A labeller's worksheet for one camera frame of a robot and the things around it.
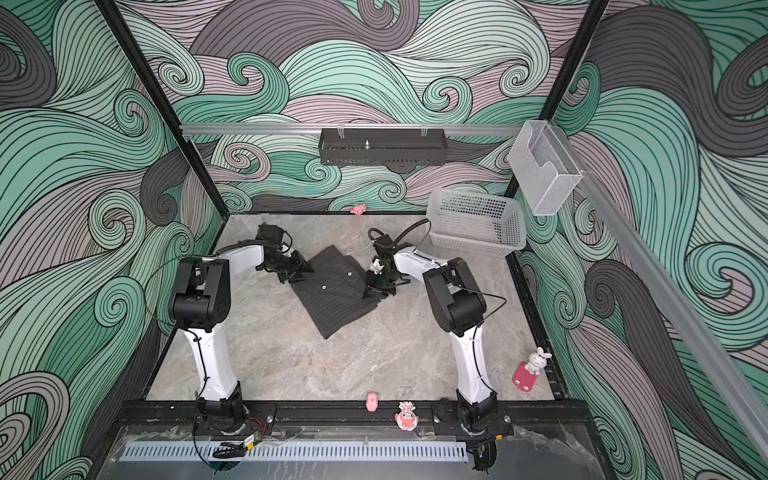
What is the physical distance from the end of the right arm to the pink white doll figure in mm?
305

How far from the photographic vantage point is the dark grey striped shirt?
2.93 feet

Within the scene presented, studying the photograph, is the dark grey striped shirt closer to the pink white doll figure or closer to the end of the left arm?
the end of the left arm

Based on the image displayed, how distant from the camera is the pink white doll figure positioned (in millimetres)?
718

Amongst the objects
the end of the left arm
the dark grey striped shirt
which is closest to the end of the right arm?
the dark grey striped shirt

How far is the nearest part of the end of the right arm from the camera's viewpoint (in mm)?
871
